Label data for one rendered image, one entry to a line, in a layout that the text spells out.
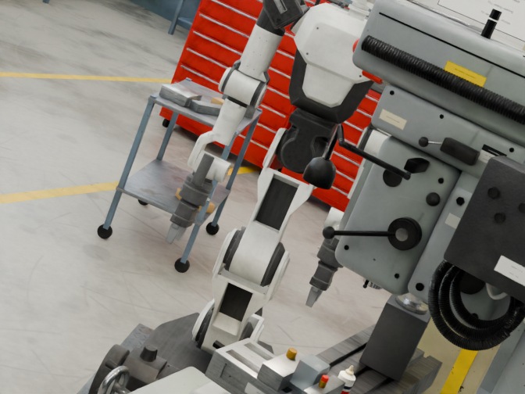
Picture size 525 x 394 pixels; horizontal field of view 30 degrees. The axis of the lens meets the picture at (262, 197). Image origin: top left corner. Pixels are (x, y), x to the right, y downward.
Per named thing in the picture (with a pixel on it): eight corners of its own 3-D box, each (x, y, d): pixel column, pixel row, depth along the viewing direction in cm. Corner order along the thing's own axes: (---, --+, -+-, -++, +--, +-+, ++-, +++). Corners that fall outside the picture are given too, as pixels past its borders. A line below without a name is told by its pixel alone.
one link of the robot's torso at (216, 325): (199, 324, 326) (237, 216, 298) (254, 349, 324) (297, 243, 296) (182, 354, 313) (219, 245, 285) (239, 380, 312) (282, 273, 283)
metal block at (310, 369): (289, 381, 217) (299, 359, 215) (301, 376, 222) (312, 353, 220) (308, 394, 215) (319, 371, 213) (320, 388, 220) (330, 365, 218)
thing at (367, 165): (331, 236, 228) (367, 155, 222) (338, 234, 231) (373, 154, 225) (346, 244, 226) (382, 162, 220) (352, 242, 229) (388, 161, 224)
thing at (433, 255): (401, 291, 209) (451, 183, 202) (437, 274, 231) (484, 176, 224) (480, 337, 202) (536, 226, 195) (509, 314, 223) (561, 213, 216)
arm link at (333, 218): (317, 239, 300) (333, 205, 298) (349, 254, 299) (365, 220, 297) (314, 244, 289) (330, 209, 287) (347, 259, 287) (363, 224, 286)
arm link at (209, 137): (189, 165, 302) (207, 126, 300) (215, 177, 301) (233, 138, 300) (184, 166, 296) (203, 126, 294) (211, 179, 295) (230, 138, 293)
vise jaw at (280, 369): (255, 377, 216) (262, 362, 215) (287, 363, 229) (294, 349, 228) (276, 392, 213) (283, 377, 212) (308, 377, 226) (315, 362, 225)
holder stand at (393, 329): (358, 361, 263) (387, 297, 257) (374, 337, 283) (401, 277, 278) (398, 382, 260) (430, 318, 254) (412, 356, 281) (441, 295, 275)
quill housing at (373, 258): (326, 260, 219) (383, 130, 211) (361, 248, 238) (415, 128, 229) (398, 302, 212) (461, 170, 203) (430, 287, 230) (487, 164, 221)
